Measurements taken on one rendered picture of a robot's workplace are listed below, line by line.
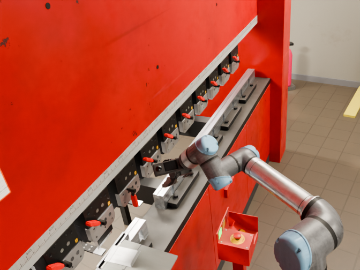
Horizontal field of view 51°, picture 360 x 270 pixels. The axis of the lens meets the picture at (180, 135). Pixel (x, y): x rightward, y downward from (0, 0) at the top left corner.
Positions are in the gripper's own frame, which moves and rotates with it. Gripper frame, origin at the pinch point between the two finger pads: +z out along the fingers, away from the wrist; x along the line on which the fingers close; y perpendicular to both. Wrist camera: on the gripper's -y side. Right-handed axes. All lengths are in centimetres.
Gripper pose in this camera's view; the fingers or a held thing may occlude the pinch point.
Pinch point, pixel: (160, 178)
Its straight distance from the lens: 158.7
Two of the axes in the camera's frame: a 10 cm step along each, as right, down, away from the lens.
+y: 8.2, -0.8, 5.7
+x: -3.1, -9.0, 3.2
